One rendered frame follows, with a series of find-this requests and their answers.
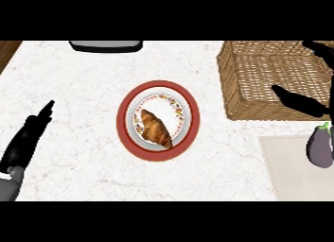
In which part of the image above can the white floral plate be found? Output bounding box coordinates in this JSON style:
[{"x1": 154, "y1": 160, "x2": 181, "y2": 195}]
[{"x1": 126, "y1": 93, "x2": 193, "y2": 151}]

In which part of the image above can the red oval plate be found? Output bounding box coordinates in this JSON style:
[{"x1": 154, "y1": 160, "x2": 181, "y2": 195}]
[{"x1": 116, "y1": 79, "x2": 201, "y2": 163}]

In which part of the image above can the grey and black appliance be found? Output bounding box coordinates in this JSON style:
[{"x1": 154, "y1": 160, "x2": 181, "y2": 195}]
[{"x1": 69, "y1": 40, "x2": 144, "y2": 54}]

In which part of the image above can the brown croissant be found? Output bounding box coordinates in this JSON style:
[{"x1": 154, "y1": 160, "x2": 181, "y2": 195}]
[{"x1": 141, "y1": 109, "x2": 175, "y2": 149}]

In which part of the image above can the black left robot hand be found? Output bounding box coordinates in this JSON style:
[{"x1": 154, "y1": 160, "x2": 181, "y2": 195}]
[{"x1": 0, "y1": 99, "x2": 57, "y2": 175}]

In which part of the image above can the wicker basket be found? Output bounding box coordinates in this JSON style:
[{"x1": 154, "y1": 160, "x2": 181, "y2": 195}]
[{"x1": 216, "y1": 40, "x2": 334, "y2": 122}]

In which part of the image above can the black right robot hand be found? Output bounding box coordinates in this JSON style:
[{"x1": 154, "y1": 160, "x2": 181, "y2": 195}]
[{"x1": 271, "y1": 40, "x2": 334, "y2": 129}]

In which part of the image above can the beige placemat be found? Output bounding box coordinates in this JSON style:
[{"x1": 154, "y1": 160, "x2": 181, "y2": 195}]
[{"x1": 259, "y1": 134, "x2": 334, "y2": 202}]

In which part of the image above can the purple eggplant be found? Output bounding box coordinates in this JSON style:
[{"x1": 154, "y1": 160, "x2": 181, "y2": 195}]
[{"x1": 305, "y1": 122, "x2": 334, "y2": 169}]

